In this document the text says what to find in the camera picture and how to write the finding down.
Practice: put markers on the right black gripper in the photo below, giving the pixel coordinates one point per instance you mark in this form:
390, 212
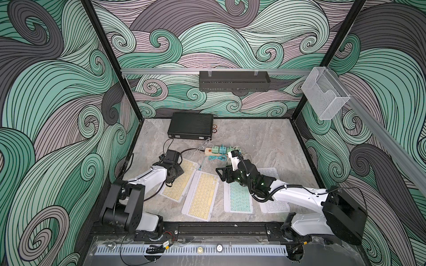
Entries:
226, 170

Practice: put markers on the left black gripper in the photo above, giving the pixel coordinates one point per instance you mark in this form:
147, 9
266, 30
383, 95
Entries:
178, 170

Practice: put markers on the yellow wireless keyboard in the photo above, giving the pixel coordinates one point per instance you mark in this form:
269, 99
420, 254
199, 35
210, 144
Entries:
200, 199
178, 189

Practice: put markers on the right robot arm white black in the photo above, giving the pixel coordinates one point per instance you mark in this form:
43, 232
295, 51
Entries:
334, 211

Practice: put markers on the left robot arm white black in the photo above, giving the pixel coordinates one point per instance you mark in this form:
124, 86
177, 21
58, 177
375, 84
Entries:
123, 208

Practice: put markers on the black computer box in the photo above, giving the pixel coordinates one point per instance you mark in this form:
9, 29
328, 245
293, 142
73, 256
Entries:
191, 126

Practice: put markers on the green wireless keyboard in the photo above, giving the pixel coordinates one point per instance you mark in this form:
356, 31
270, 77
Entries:
237, 199

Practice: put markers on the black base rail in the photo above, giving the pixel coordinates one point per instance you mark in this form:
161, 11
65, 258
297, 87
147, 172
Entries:
287, 232

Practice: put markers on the white slotted cable duct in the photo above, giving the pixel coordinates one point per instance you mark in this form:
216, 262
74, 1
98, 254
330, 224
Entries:
198, 249

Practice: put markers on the black wall shelf tray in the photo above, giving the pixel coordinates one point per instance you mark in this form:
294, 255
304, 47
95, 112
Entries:
234, 81

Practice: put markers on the aluminium wall rail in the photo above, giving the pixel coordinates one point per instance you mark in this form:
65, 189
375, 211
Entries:
196, 71

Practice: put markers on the clear acrylic wall holder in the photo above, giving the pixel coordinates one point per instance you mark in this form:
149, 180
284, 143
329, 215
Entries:
325, 92

